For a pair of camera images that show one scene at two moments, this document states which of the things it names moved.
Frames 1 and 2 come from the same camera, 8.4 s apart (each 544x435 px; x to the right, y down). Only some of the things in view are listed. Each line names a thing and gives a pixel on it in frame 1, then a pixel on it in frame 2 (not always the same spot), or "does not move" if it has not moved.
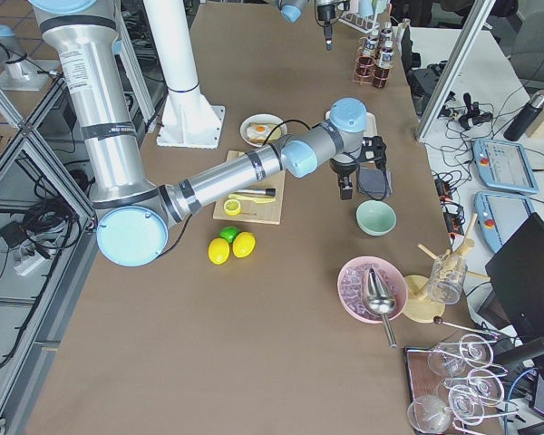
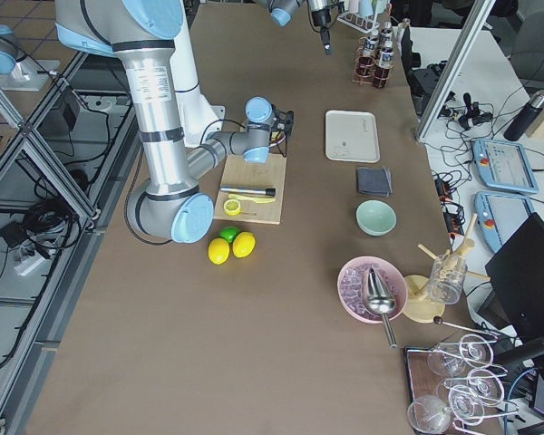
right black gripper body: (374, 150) to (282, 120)
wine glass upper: (447, 358) does not move
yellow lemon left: (218, 251) does not move
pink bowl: (350, 288) does not move
